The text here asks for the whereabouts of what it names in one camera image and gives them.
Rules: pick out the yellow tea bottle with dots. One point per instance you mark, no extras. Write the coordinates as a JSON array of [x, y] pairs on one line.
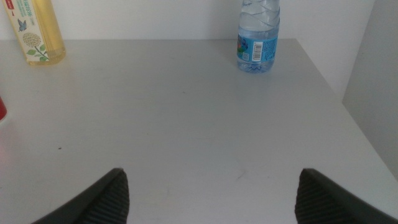
[[46, 34]]

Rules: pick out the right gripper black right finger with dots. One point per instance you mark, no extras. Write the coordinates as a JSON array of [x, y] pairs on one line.
[[320, 202]]

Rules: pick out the small blue-capped water bottle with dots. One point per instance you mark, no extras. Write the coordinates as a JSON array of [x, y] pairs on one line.
[[258, 37]]

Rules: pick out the red soda can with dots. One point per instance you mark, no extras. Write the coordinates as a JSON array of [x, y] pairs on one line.
[[2, 109]]

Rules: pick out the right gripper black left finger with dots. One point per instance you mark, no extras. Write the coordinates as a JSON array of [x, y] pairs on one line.
[[105, 202]]

